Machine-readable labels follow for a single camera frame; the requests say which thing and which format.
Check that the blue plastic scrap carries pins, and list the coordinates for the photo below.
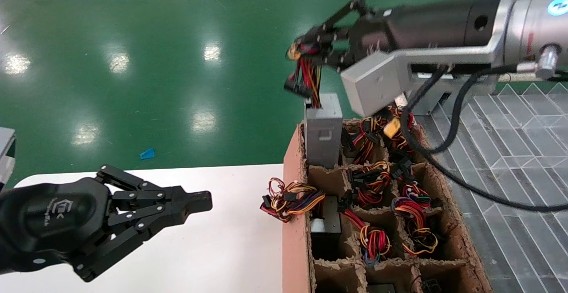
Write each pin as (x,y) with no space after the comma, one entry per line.
(148,154)

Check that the brown divided cardboard box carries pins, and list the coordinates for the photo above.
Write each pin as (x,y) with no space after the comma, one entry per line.
(295,239)

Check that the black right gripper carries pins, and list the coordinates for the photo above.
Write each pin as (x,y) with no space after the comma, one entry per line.
(421,24)

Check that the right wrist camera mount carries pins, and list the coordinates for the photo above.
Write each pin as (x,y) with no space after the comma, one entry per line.
(377,84)

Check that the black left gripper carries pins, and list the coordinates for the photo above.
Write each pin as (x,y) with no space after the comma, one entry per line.
(44,217)

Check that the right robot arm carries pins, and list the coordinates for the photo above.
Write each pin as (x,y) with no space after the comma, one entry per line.
(537,26)

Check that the clear acrylic divider tray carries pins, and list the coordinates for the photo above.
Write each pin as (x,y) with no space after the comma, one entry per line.
(523,160)

